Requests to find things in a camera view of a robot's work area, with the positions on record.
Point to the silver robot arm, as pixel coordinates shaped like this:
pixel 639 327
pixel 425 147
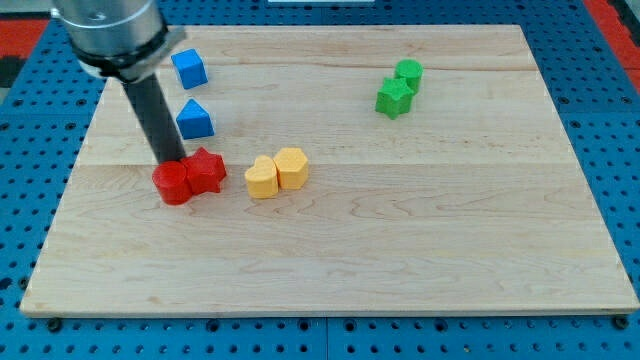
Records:
pixel 122 39

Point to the blue triangle block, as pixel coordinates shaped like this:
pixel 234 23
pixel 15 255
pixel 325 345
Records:
pixel 194 121

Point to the blue cube block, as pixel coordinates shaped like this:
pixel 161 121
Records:
pixel 190 68

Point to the yellow hexagon block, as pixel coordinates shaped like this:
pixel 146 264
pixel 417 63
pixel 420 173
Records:
pixel 293 168

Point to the wooden board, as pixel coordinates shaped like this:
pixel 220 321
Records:
pixel 471 204

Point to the yellow heart block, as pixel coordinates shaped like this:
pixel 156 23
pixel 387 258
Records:
pixel 261 178

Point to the green star block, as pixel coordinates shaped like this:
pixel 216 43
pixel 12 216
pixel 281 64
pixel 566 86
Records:
pixel 394 97

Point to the red star block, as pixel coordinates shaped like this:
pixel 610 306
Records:
pixel 205 171

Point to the green cylinder block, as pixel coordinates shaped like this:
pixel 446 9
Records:
pixel 412 71

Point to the red cylinder block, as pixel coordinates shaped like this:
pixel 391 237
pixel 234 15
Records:
pixel 170 180

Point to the black pusher rod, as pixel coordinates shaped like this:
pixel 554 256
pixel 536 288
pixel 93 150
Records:
pixel 149 104

